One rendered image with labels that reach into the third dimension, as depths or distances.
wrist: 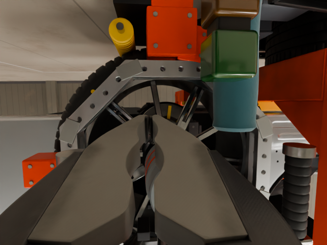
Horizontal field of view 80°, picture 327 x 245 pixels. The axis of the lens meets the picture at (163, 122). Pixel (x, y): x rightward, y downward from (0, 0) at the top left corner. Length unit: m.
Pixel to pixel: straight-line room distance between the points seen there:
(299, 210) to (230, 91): 0.22
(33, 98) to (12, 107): 0.78
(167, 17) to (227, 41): 0.35
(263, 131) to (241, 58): 0.42
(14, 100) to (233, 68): 7.93
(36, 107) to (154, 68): 7.21
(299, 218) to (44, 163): 0.52
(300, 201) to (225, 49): 0.28
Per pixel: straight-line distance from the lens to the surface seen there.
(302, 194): 0.38
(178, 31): 0.51
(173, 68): 0.50
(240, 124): 0.40
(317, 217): 0.86
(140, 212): 0.68
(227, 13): 0.19
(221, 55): 0.18
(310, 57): 0.84
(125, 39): 0.51
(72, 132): 0.51
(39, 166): 0.56
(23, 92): 7.85
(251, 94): 0.41
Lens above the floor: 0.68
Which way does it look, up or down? 6 degrees up
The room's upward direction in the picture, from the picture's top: 180 degrees clockwise
